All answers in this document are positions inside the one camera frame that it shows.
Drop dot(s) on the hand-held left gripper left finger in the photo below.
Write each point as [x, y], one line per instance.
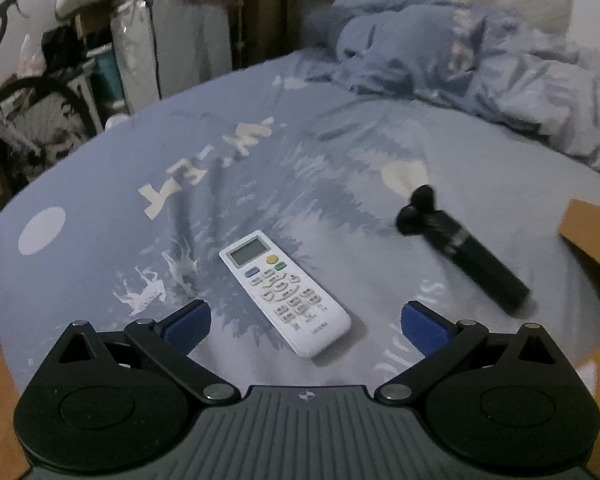
[189, 324]

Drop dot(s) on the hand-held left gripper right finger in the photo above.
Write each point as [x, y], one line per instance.
[422, 327]

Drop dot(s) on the black electric shaver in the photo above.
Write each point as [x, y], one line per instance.
[460, 251]

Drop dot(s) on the white remote control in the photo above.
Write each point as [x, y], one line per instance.
[284, 292]

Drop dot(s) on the orange cardboard box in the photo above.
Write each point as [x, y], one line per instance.
[592, 245]

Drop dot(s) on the bicycle wheel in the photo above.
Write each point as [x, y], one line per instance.
[35, 110]

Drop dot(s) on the blue grey duvet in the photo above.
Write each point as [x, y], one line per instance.
[445, 55]

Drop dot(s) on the grey plastic-wrapped bundle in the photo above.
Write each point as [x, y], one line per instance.
[170, 50]

